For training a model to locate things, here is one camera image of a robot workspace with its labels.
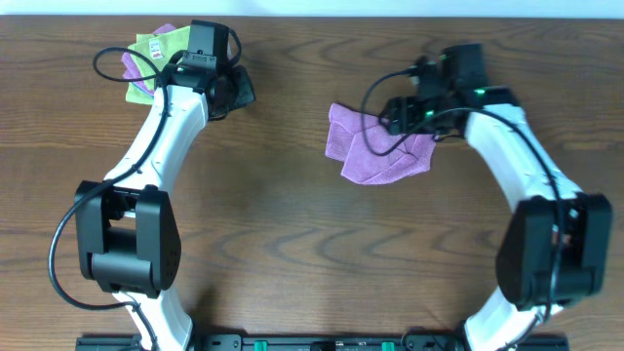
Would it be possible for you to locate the purple microfiber cloth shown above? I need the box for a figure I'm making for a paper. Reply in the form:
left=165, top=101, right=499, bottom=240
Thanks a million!
left=325, top=103, right=436, bottom=185

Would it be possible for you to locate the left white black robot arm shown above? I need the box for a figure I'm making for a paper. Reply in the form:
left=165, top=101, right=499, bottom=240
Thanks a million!
left=75, top=64, right=255, bottom=350

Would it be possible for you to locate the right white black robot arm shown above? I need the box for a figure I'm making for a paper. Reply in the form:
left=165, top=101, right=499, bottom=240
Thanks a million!
left=381, top=63, right=612, bottom=350

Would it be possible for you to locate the top green folded cloth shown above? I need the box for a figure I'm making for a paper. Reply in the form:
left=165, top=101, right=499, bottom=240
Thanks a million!
left=148, top=26, right=190, bottom=71

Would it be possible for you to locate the green folded cloth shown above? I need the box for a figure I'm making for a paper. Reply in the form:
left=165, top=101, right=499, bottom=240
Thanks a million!
left=148, top=26, right=190, bottom=71
left=122, top=34, right=156, bottom=105

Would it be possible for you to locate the bottom green folded cloth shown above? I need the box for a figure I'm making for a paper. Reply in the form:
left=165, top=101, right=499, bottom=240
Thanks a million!
left=122, top=34, right=156, bottom=105

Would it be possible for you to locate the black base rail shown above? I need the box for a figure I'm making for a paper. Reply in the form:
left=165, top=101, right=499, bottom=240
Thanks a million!
left=75, top=331, right=570, bottom=351

